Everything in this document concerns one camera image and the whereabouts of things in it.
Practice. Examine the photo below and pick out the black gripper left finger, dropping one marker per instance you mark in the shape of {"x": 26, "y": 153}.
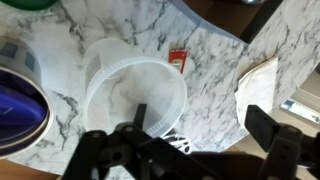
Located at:
{"x": 140, "y": 115}

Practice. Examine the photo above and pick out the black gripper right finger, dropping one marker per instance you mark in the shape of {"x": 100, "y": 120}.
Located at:
{"x": 283, "y": 146}

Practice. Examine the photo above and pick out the transparent plastic cup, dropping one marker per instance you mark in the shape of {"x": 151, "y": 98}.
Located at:
{"x": 133, "y": 86}

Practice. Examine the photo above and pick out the blue patterned cup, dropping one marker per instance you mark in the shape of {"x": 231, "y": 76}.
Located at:
{"x": 20, "y": 110}

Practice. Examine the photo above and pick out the white paper napkin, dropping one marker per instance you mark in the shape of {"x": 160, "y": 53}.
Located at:
{"x": 258, "y": 90}

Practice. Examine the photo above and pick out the red ketchup packet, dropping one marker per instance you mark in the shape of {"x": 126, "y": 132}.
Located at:
{"x": 177, "y": 60}

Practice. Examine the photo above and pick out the green round lid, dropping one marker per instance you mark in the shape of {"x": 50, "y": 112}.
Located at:
{"x": 28, "y": 3}

